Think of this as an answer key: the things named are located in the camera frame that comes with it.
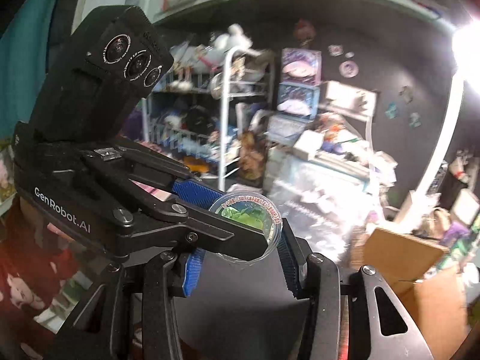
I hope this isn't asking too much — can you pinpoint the round clear lidded cup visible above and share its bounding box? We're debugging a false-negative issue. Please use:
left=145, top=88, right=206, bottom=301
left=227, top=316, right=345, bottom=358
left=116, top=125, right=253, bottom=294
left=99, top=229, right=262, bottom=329
left=209, top=190, right=283, bottom=267

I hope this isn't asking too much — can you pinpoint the clear plastic gift bag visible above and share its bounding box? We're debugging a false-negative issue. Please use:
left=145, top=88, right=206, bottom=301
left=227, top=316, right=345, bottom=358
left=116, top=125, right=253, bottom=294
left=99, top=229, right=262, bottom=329
left=268, top=154, right=374, bottom=263

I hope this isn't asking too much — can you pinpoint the anime picture card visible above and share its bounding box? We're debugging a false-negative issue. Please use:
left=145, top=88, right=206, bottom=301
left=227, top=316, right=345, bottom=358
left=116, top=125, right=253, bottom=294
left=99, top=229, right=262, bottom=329
left=238, top=131, right=267, bottom=186

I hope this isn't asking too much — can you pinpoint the black plush toy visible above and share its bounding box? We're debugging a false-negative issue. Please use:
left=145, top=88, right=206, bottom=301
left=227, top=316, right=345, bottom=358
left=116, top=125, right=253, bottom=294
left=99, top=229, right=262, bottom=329
left=185, top=106, right=216, bottom=136

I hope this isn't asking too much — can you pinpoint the white drawer organizer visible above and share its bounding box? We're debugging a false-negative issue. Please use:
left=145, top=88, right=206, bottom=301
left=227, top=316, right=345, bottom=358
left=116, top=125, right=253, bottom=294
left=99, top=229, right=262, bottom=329
left=264, top=121, right=398, bottom=189

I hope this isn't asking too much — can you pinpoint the white labelled box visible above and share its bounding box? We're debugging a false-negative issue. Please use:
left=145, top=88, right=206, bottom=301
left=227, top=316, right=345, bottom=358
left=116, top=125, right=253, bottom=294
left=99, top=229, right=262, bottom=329
left=267, top=115, right=308, bottom=147

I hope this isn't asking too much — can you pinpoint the blue Cinnamoroll box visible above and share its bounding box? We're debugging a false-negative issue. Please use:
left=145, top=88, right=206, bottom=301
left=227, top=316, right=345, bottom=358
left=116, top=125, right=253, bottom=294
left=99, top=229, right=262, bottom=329
left=277, top=82, right=320, bottom=120

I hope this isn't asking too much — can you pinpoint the brown cardboard box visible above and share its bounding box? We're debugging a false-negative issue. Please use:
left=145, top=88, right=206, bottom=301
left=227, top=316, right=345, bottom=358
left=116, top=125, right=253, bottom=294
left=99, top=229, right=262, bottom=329
left=350, top=228, right=470, bottom=359

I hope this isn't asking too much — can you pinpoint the white plush toy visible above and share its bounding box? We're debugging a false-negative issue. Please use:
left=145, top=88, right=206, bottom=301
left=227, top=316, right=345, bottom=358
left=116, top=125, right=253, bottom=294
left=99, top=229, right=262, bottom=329
left=213, top=24, right=253, bottom=53

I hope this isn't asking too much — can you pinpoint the purple small box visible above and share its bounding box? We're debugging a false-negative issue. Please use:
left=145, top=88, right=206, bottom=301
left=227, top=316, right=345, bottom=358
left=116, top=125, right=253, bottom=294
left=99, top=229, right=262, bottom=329
left=439, top=221, right=470, bottom=248

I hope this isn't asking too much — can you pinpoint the purple My Melody box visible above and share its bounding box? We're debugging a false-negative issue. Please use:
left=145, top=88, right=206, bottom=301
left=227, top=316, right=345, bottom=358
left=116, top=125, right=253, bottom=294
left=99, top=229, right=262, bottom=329
left=281, top=48, right=322, bottom=86

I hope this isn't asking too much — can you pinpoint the white desk lamp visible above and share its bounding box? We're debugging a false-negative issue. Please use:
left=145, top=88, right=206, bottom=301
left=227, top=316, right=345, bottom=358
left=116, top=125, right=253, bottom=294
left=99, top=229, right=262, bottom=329
left=393, top=18, right=480, bottom=229

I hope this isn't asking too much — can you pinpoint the white wire shelf rack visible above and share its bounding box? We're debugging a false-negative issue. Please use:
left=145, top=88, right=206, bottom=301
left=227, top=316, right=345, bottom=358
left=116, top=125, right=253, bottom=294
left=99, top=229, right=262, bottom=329
left=141, top=46, right=275, bottom=190

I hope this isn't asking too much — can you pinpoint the black depth camera box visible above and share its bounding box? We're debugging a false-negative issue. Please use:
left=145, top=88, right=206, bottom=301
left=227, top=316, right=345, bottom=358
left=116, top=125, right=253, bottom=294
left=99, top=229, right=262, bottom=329
left=28, top=5, right=174, bottom=143

